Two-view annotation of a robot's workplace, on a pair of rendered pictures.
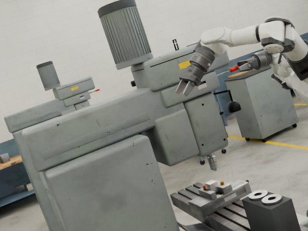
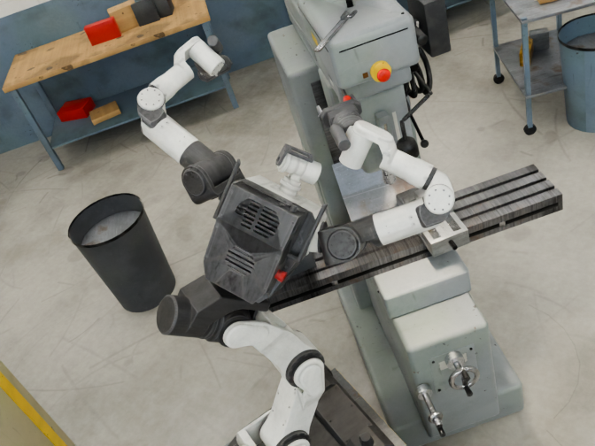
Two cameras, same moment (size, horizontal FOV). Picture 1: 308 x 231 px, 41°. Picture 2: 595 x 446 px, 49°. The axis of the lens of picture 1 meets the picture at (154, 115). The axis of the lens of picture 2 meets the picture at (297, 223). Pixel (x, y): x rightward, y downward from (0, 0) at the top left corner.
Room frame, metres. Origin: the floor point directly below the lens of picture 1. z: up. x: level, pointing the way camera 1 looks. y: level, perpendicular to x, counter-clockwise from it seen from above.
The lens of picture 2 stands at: (2.50, -2.20, 2.65)
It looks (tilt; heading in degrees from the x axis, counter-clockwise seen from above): 38 degrees down; 108
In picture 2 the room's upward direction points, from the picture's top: 20 degrees counter-clockwise
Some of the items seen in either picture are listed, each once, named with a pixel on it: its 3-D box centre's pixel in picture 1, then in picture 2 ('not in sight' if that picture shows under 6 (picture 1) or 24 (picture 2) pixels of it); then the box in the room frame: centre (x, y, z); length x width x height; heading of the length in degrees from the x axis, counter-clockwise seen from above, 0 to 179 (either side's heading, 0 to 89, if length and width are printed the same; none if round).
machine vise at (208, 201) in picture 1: (219, 194); (430, 213); (2.39, -0.22, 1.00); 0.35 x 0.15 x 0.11; 111
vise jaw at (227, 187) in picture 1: (221, 186); not in sight; (2.40, -0.25, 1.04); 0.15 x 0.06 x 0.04; 21
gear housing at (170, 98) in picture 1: (182, 89); (360, 60); (2.25, -0.19, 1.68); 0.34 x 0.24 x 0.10; 108
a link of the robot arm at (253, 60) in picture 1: (252, 63); (345, 121); (2.22, -0.59, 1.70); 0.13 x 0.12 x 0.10; 18
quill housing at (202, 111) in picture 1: (199, 123); (375, 119); (2.26, -0.23, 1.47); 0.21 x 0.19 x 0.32; 18
